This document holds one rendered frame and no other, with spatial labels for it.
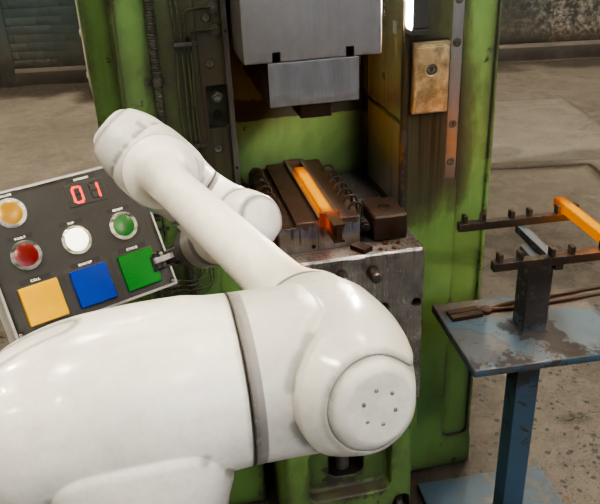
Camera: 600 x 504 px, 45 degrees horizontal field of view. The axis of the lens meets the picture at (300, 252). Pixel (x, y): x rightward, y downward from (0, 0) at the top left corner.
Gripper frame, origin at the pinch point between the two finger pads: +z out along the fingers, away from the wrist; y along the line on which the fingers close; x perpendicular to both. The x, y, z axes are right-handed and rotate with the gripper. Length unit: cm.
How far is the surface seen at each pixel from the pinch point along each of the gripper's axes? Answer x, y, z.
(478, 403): -84, 122, 68
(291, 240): -4.9, 38.2, 15.5
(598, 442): -103, 136, 35
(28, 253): 9.9, -19.6, 12.7
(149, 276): -1.8, 1.2, 12.4
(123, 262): 2.6, -2.9, 12.4
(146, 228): 7.8, 4.5, 13.1
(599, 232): -27, 90, -26
